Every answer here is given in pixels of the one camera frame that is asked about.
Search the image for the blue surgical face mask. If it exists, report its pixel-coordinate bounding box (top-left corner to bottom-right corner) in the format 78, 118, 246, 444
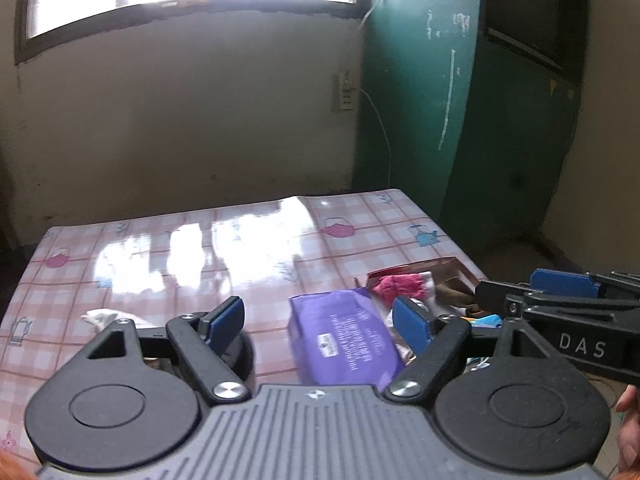
463, 314, 502, 328

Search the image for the pink small sock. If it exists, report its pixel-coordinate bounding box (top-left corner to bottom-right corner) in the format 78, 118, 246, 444
372, 273, 426, 307

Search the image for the wall power socket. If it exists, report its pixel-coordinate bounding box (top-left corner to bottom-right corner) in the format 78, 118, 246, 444
332, 70, 354, 112

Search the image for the black lidded travel cup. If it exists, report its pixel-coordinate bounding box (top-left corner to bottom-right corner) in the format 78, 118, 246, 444
144, 328, 255, 384

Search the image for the white power cable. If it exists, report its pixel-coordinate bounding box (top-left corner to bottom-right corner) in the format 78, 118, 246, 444
349, 0, 394, 192

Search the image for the pink checkered tablecloth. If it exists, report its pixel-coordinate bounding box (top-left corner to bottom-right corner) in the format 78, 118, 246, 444
1, 189, 482, 479

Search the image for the green door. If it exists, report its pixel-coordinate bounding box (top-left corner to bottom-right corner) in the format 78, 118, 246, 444
352, 0, 588, 252

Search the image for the person's right hand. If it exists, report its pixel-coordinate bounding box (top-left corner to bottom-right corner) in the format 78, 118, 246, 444
615, 385, 640, 474

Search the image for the purple wipes pack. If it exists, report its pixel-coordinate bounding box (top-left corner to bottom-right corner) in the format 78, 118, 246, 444
288, 287, 405, 391

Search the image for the cardboard box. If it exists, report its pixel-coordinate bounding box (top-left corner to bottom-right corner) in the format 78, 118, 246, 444
365, 256, 490, 361

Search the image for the brown corduroy cloth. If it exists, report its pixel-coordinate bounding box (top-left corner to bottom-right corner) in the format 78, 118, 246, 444
435, 278, 476, 308

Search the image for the white drawstring cloth bag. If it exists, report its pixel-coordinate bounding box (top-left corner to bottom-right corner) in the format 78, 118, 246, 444
80, 309, 154, 333

